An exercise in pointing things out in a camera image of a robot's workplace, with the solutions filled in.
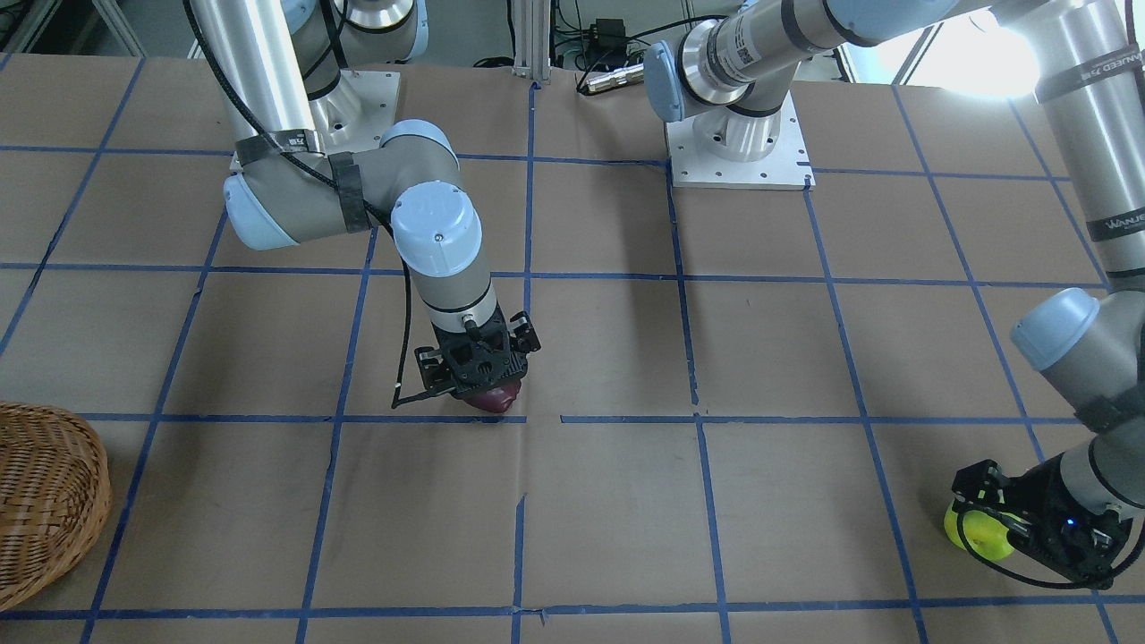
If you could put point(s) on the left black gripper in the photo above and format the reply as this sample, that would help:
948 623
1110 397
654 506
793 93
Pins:
1043 512

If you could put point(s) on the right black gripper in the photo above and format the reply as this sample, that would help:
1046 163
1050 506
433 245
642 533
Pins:
529 341

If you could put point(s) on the dark red apple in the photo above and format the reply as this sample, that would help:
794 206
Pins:
498 399

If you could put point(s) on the green apple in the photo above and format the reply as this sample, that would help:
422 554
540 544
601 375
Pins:
987 535

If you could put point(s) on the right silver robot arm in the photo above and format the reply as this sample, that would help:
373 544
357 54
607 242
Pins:
315 159

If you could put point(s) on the woven wicker basket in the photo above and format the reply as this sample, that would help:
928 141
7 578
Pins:
56 496

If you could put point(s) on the black power adapter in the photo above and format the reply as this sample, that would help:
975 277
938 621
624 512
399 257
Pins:
607 36

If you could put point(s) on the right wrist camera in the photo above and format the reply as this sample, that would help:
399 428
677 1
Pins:
523 335

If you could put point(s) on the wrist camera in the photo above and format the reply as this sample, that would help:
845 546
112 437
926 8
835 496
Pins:
523 335
980 486

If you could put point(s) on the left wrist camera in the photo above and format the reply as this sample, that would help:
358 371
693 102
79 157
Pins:
980 486

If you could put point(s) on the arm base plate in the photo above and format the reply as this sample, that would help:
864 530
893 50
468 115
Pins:
361 103
725 150

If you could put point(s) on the aluminium frame post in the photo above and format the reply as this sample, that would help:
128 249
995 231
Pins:
532 31

